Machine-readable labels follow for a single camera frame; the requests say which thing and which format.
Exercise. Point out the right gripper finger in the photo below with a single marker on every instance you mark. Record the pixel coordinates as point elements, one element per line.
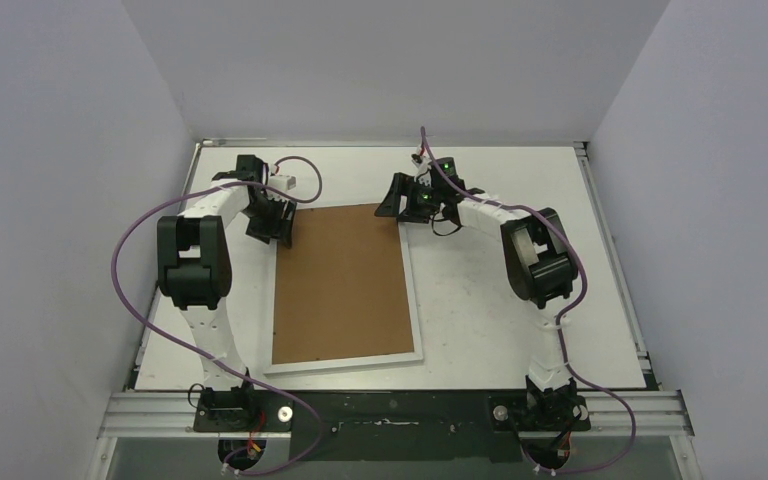
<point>410,213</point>
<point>401,187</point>

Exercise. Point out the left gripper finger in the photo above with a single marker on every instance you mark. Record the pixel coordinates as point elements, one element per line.
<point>283,233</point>
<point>261,229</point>

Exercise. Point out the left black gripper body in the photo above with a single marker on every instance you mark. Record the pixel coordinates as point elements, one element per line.
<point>270,209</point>

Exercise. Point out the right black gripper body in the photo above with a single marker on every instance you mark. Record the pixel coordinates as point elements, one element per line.
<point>405,201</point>

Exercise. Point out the white picture frame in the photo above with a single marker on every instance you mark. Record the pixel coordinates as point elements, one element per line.
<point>417,318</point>

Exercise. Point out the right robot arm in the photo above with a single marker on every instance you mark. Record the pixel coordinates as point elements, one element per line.
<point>539,269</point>

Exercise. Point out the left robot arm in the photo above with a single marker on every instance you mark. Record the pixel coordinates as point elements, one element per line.
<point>195,273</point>

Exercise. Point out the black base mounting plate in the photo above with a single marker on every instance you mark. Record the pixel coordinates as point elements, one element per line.
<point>407,425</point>

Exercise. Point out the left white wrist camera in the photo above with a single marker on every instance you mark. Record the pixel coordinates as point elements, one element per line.
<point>282,183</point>

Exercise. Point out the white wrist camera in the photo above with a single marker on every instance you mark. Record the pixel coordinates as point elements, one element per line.
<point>423,175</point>
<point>282,183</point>

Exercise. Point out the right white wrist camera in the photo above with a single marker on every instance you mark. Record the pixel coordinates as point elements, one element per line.
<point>423,175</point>

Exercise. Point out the aluminium rail front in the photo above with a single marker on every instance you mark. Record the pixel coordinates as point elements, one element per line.
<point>169,415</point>

